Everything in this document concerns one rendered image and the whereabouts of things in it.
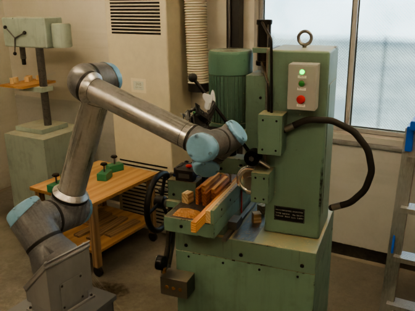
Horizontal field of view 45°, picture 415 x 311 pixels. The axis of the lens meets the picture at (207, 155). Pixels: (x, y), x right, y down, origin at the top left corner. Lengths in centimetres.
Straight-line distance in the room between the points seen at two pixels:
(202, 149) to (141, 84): 212
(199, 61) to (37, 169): 154
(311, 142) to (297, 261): 45
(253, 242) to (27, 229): 86
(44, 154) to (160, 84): 108
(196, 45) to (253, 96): 154
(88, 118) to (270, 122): 69
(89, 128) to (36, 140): 205
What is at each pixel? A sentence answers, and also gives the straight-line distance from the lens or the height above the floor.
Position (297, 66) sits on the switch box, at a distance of 177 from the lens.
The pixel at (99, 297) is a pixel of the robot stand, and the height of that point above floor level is 55.
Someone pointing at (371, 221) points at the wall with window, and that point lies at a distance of 345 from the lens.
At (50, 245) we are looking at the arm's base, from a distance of 199.
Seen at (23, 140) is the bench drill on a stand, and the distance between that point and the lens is 411.
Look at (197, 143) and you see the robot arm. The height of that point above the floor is 129.
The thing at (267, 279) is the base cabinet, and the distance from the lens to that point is 202.
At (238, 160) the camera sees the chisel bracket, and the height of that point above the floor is 107.
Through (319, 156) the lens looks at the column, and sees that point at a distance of 189.
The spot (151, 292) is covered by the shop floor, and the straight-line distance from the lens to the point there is 317.
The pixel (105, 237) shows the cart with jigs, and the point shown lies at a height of 18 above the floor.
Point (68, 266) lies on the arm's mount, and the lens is 200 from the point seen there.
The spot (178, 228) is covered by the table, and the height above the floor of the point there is 86.
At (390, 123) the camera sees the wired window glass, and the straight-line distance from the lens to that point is 330.
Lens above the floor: 170
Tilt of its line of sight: 18 degrees down
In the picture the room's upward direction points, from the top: 1 degrees counter-clockwise
